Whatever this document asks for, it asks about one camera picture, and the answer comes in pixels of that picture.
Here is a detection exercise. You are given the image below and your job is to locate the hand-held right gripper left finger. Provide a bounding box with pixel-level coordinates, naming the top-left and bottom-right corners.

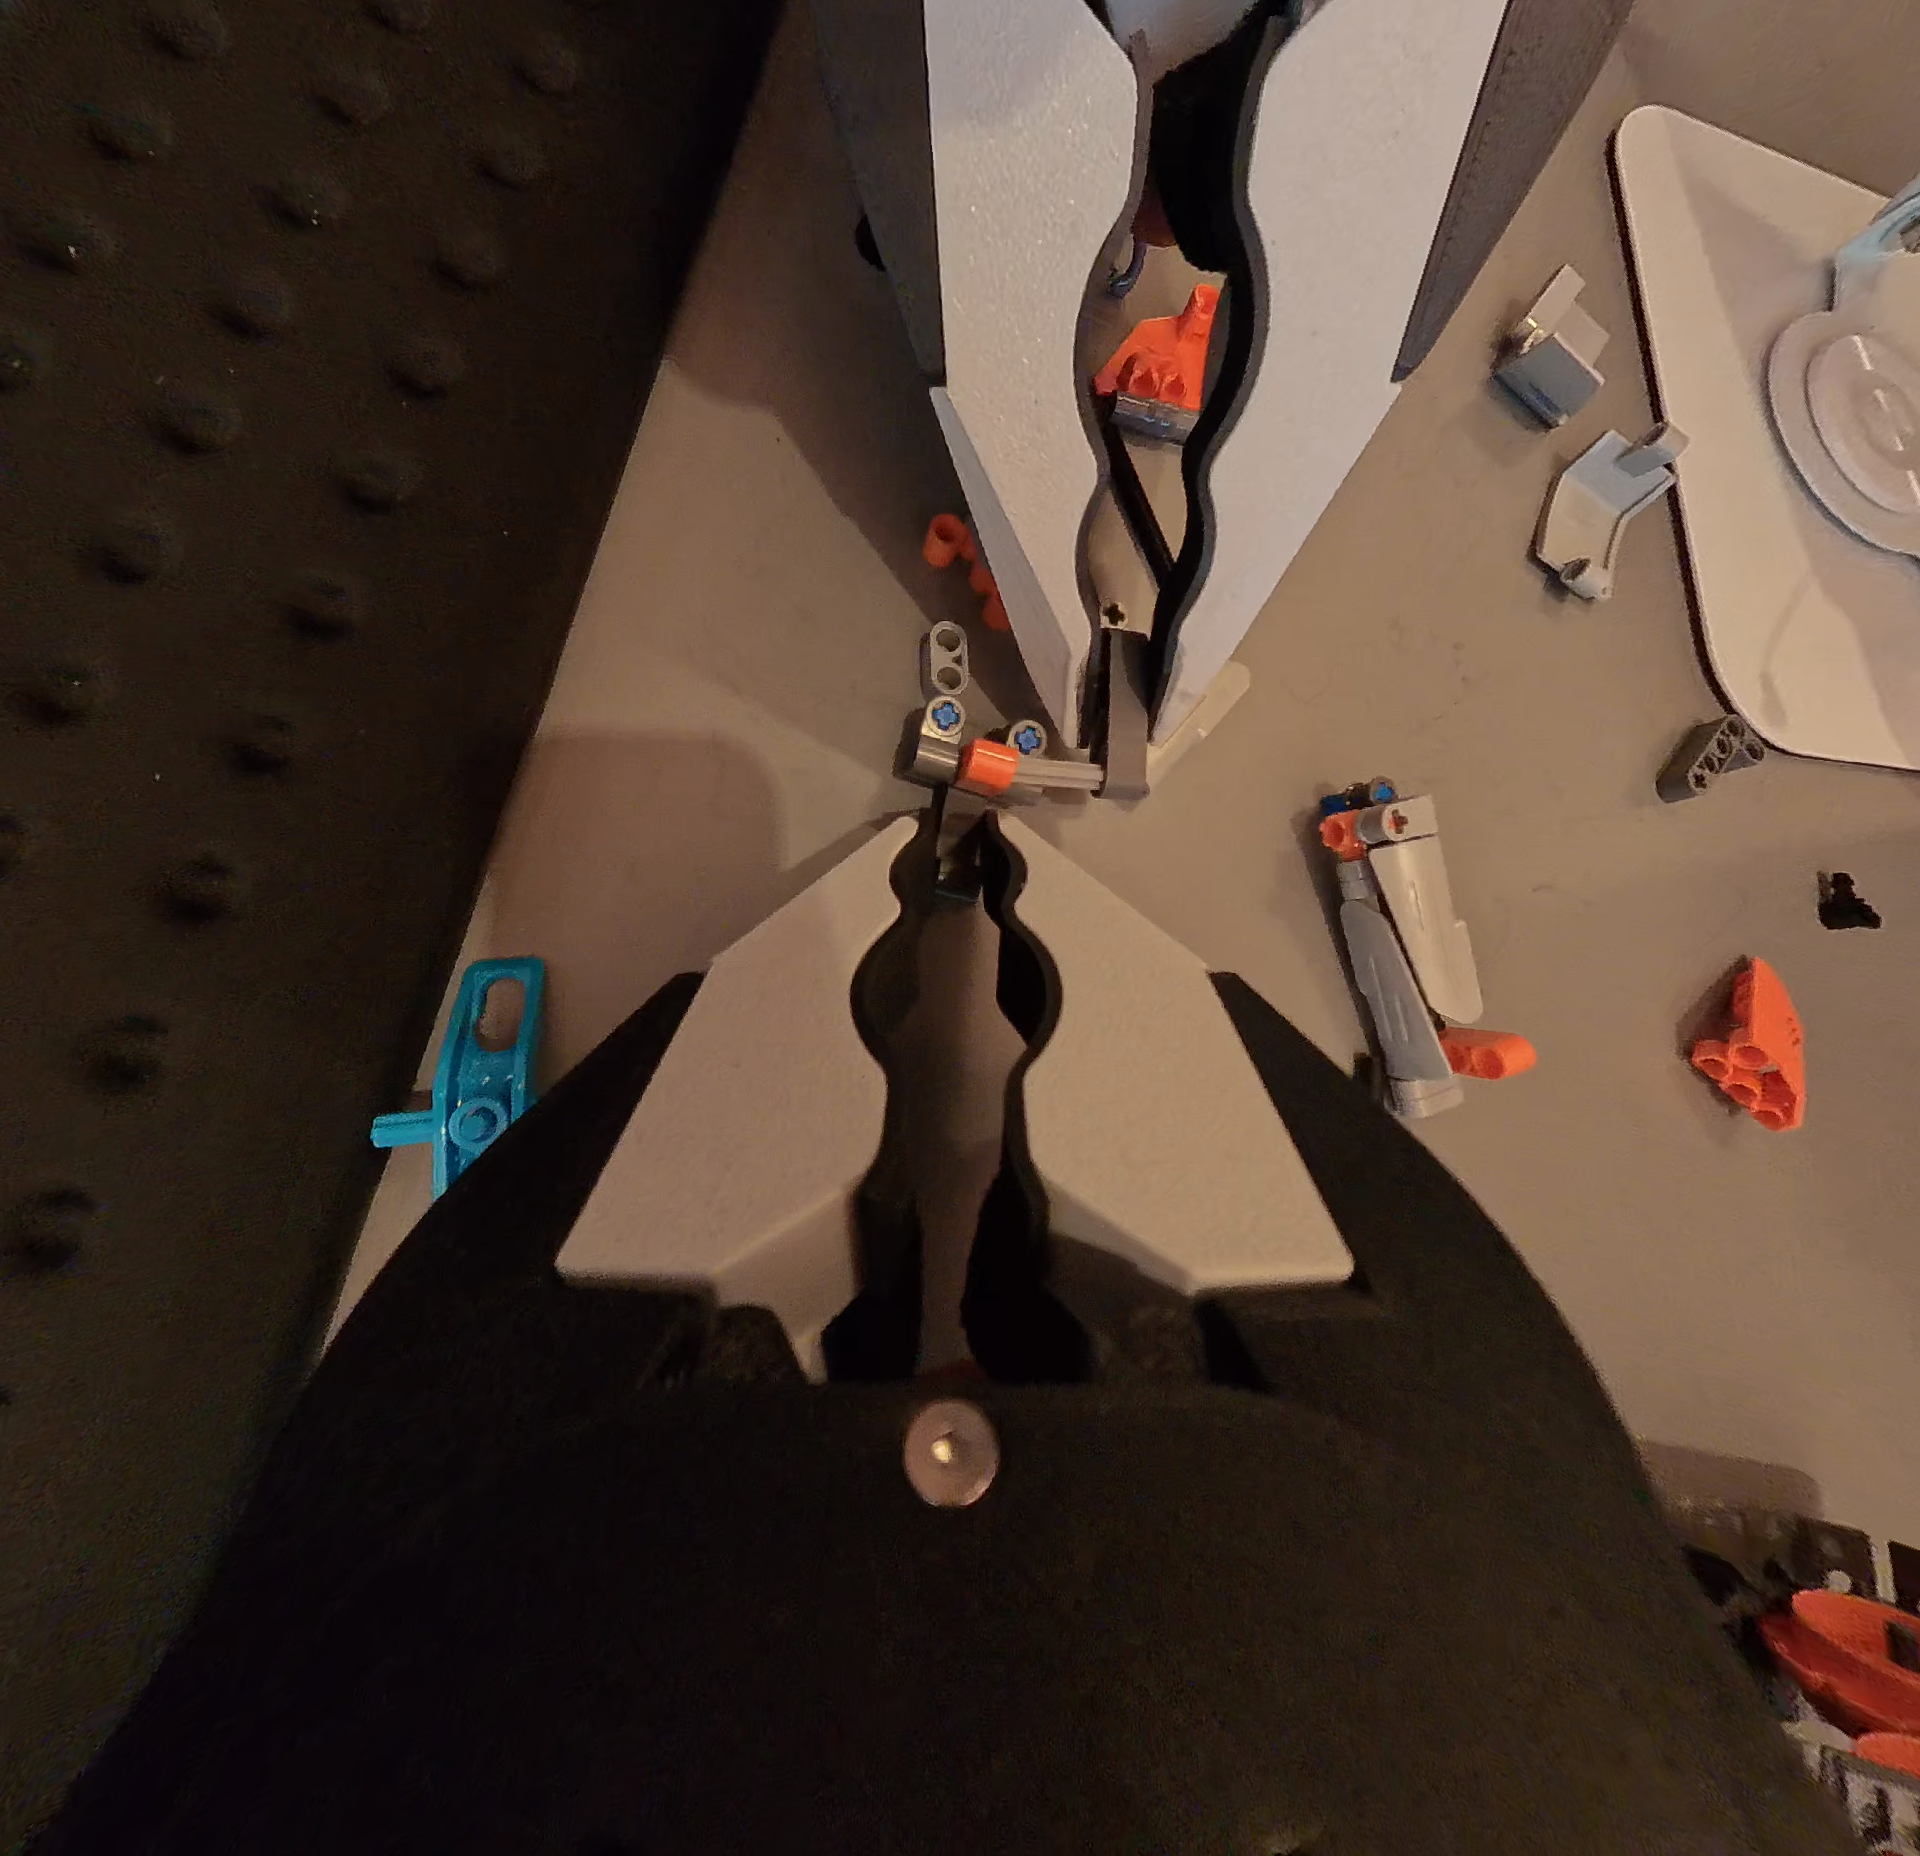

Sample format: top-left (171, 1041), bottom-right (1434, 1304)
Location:
top-left (556, 811), bottom-right (924, 1385)

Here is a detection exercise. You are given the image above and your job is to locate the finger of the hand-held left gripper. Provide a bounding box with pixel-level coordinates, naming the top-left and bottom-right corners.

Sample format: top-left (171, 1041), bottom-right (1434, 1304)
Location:
top-left (1146, 0), bottom-right (1531, 740)
top-left (918, 0), bottom-right (1156, 740)

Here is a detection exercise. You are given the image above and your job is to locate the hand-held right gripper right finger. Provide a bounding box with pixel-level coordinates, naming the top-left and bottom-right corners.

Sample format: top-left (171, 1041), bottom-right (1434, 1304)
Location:
top-left (963, 811), bottom-right (1357, 1381)

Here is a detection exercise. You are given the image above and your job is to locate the grey orange blue block assembly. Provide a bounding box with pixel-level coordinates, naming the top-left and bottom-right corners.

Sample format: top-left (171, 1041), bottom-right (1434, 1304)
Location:
top-left (903, 632), bottom-right (1156, 811)

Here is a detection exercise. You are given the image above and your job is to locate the orange angled panel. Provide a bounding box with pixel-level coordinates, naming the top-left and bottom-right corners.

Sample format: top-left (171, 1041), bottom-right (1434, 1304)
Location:
top-left (1091, 284), bottom-right (1224, 407)

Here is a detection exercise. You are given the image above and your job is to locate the light grey box panel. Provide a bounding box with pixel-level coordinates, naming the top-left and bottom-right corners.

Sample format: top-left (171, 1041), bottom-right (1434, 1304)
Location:
top-left (1488, 266), bottom-right (1611, 434)

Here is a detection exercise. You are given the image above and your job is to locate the cyan plastic brick tool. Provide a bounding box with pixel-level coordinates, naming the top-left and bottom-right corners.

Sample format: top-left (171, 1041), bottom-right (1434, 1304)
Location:
top-left (372, 956), bottom-right (549, 1204)

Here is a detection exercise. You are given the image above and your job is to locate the long black axle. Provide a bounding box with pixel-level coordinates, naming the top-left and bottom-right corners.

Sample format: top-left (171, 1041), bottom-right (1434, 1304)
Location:
top-left (1110, 437), bottom-right (1182, 585)

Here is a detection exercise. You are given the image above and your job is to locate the orange bush grey connector assembly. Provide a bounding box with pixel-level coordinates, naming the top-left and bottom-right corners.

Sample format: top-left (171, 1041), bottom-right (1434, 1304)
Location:
top-left (922, 513), bottom-right (1014, 631)

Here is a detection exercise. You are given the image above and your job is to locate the white grey orange block assembly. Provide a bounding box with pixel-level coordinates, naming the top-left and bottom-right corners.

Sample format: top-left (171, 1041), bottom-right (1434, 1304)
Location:
top-left (1318, 780), bottom-right (1540, 1123)

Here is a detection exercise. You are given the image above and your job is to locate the light grey curved fender panel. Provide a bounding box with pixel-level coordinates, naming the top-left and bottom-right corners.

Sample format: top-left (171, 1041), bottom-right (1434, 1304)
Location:
top-left (1527, 424), bottom-right (1689, 600)

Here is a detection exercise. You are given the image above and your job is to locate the white book stand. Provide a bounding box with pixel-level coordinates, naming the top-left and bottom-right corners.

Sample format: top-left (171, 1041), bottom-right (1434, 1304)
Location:
top-left (1609, 104), bottom-right (1920, 773)

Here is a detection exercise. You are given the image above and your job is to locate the light grey curved blade panel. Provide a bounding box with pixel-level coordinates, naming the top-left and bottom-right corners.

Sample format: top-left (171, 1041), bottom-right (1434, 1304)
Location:
top-left (1154, 664), bottom-right (1254, 748)

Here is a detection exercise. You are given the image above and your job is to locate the orange wedge block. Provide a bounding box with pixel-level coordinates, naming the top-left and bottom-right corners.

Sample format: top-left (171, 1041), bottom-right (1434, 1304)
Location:
top-left (1688, 956), bottom-right (1808, 1134)

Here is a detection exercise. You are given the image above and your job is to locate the dark grey short beam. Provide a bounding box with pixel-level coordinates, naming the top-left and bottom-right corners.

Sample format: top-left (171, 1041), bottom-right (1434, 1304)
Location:
top-left (1653, 716), bottom-right (1769, 805)

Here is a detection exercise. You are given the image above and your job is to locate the black dimpled mat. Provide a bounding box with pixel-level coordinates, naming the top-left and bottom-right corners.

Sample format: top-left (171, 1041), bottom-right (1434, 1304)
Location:
top-left (0, 0), bottom-right (795, 1856)

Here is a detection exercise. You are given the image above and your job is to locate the grey orange tracked toy robot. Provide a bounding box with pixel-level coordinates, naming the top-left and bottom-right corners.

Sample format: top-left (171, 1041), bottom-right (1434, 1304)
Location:
top-left (1680, 1510), bottom-right (1920, 1856)

